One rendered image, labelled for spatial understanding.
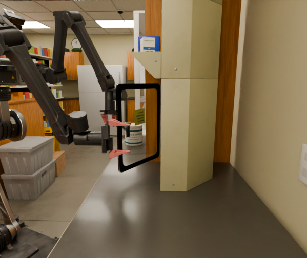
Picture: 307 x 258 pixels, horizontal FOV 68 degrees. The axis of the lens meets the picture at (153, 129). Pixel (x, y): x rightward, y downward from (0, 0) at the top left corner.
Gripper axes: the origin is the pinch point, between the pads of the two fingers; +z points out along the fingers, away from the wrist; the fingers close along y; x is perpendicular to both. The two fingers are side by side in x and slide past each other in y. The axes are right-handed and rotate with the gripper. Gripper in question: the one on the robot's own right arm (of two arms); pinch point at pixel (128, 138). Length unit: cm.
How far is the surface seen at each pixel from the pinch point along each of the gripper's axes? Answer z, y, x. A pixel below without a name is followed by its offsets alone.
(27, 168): -143, -62, 169
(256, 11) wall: 55, 56, 28
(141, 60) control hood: 4.5, 29.4, 5.5
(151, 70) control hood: 8.4, 25.6, 5.9
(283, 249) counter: 47, -27, -22
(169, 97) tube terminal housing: 15.2, 15.4, 6.9
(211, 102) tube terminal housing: 33.9, 13.6, 18.2
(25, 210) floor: -139, -105, 153
